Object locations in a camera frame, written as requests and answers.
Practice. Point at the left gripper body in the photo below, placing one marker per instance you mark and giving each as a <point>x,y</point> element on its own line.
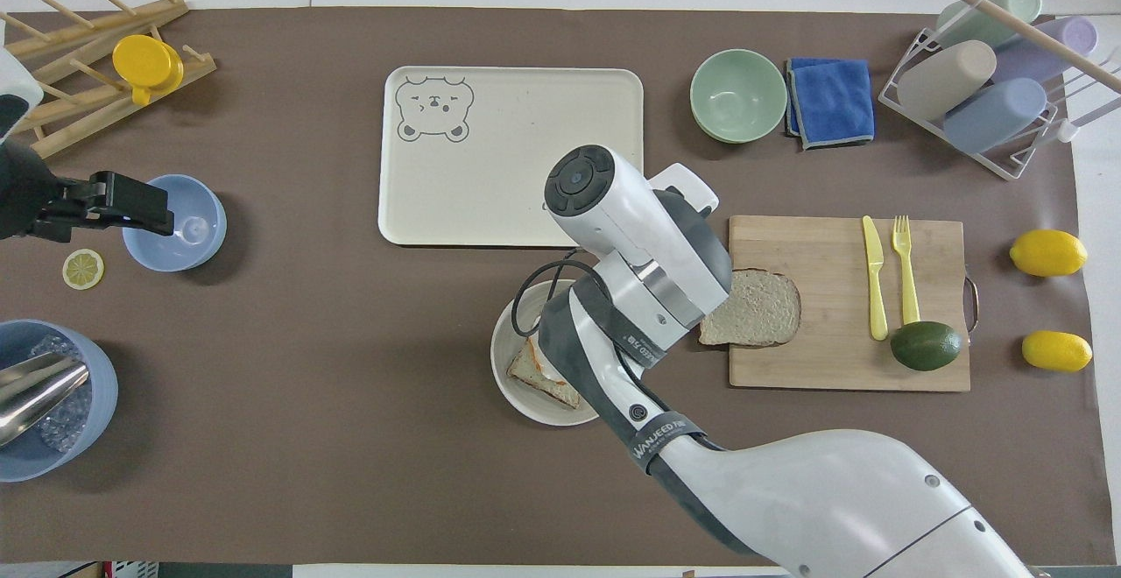
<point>22,193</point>

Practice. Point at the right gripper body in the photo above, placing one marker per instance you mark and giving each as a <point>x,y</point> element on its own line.
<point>705,263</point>

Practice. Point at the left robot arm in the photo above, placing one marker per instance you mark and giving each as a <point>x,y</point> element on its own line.
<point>16,79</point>

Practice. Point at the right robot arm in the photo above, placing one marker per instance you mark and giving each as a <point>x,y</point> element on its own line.
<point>814,499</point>

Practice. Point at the open sandwich half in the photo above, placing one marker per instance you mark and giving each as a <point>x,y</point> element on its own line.
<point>539,381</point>

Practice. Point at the white plate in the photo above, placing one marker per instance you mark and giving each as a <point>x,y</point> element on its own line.
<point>512,385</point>

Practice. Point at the bread slice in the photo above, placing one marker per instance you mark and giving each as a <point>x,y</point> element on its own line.
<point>757,308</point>

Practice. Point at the lemon slice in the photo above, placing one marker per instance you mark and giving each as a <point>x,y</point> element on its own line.
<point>83,269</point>

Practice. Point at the wooden dish rack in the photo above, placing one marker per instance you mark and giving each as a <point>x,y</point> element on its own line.
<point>88,96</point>

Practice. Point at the wooden cutting board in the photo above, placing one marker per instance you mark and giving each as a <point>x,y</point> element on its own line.
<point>832,359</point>

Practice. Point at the green bowl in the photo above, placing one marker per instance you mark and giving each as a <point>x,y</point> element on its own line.
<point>738,95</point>

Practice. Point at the yellow plastic knife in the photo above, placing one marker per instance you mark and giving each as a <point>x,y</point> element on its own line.
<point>876,280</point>

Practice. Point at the yellow cup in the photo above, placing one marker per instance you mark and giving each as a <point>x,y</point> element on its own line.
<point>140,61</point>

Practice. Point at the light blue bowl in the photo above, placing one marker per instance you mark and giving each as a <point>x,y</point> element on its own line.
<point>197,232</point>

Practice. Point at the metal scoop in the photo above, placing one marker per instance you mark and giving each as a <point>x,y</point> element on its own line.
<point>39,390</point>

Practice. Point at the yellow plastic fork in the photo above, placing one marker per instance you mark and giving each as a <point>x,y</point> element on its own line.
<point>907,285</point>

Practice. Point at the blue cloth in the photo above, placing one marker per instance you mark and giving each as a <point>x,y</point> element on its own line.
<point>832,101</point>

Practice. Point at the blue ice bucket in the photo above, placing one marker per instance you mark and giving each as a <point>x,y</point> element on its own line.
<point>96,412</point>

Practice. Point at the cream tray with bear print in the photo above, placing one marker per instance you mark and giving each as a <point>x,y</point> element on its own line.
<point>517,123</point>

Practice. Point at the green avocado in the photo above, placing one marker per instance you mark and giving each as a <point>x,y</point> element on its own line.
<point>926,346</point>

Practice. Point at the clear ice cubes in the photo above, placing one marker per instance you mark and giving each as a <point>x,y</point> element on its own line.
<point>66,425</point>

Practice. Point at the beige cup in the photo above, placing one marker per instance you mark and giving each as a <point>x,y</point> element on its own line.
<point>946,79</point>

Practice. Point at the blue cup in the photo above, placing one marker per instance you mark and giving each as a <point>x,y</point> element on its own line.
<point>994,116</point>

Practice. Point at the yellow lemon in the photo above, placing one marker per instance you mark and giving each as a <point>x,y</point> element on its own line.
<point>1057,351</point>
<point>1048,253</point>

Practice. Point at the green cup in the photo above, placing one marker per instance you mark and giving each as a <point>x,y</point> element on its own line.
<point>998,13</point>

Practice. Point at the wooden rod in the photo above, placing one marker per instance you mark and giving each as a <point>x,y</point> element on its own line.
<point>1042,38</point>

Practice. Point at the purple cup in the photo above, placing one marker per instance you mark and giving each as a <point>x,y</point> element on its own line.
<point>1064,39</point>

